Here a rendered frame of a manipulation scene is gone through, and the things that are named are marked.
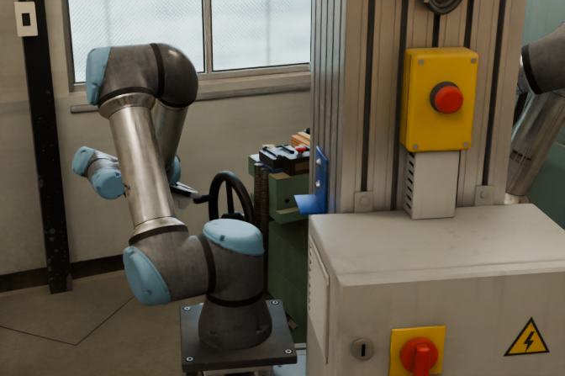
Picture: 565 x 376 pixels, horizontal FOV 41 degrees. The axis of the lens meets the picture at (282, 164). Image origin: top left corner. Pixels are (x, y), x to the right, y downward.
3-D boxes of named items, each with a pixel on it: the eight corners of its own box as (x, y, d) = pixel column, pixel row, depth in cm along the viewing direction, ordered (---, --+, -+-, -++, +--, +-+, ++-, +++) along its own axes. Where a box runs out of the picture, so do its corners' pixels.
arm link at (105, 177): (140, 167, 184) (129, 153, 193) (94, 174, 179) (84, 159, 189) (142, 197, 187) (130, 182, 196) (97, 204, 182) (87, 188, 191)
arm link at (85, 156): (73, 178, 189) (67, 167, 196) (113, 192, 195) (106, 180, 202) (87, 150, 188) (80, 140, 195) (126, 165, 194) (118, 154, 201)
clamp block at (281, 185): (252, 193, 212) (252, 163, 209) (294, 185, 219) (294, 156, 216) (277, 211, 200) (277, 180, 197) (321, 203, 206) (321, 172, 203)
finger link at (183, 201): (193, 212, 212) (164, 202, 207) (202, 193, 212) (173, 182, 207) (197, 216, 210) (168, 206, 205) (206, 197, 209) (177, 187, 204)
